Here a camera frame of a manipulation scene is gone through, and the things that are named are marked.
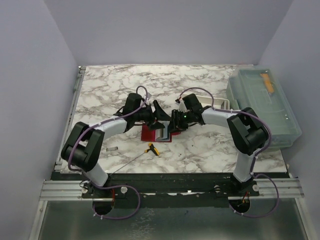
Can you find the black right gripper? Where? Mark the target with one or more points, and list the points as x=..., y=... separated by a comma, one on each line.
x=176, y=124

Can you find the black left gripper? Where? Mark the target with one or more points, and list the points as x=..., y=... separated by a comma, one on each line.
x=158, y=115

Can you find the red card holder wallet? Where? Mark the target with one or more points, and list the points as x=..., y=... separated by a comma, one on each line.
x=159, y=135

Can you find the white rectangular plastic tray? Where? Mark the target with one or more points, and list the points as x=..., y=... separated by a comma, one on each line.
x=219, y=103

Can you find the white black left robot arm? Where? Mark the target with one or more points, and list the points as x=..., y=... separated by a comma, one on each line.
x=83, y=146

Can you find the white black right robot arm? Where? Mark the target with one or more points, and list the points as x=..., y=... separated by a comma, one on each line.
x=249, y=133

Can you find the small metal bar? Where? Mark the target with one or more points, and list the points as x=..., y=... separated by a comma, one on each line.
x=111, y=149

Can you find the clear plastic storage box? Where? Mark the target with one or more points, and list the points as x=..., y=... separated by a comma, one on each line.
x=246, y=88

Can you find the orange tool in box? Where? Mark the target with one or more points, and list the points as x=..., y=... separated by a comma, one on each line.
x=267, y=82

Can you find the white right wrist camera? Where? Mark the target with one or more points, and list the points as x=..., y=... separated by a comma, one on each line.
x=181, y=105

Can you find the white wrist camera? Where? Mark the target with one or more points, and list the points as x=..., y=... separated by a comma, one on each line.
x=148, y=96
x=181, y=105

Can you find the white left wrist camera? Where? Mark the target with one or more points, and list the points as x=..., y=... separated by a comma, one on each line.
x=148, y=96

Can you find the yellow black T-handle hex key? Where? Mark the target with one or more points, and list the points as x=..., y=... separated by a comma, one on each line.
x=151, y=148

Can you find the black aluminium mounting rail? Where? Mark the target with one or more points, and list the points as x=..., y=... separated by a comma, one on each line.
x=172, y=190

